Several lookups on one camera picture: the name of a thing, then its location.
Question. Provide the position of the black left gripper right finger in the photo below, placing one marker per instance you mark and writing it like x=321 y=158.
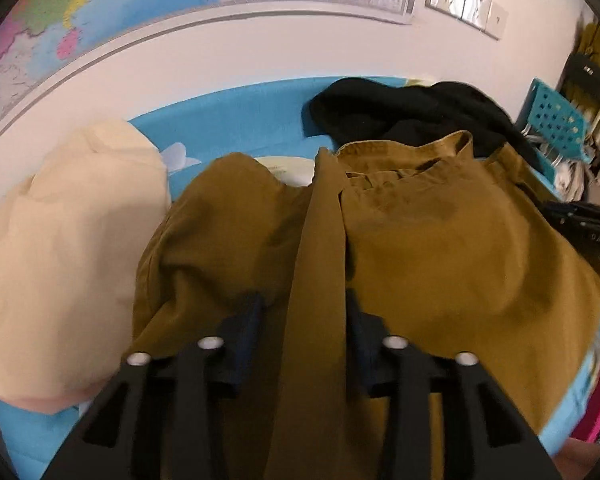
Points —
x=388 y=367

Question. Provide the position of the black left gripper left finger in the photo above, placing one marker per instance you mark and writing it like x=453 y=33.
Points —
x=207 y=372

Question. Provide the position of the mustard yellow shirt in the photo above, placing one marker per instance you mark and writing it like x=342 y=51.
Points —
x=451 y=251

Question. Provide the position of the blue plastic basket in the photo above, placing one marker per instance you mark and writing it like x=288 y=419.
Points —
x=555 y=121

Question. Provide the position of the black handbag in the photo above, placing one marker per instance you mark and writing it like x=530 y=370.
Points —
x=584 y=74

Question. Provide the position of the cream pillow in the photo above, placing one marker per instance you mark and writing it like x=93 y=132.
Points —
x=71 y=237

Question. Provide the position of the blue bed sheet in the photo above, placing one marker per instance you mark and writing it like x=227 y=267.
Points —
x=122 y=432

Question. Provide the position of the black garment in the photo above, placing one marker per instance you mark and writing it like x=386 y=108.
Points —
x=357 y=109

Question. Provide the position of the white wall switch panel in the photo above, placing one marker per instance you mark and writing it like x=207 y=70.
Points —
x=488 y=16

